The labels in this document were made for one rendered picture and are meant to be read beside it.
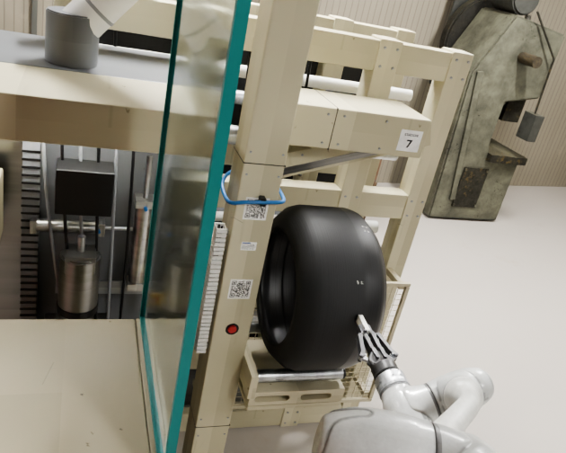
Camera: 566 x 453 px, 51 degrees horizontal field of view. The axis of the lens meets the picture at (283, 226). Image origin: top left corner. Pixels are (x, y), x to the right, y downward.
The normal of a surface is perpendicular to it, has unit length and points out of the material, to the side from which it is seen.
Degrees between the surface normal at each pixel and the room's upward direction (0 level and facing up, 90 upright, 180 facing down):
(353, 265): 43
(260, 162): 90
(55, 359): 0
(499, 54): 90
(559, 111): 90
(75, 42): 90
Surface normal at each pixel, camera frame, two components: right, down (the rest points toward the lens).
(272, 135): 0.28, 0.46
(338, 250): 0.32, -0.48
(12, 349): 0.20, -0.89
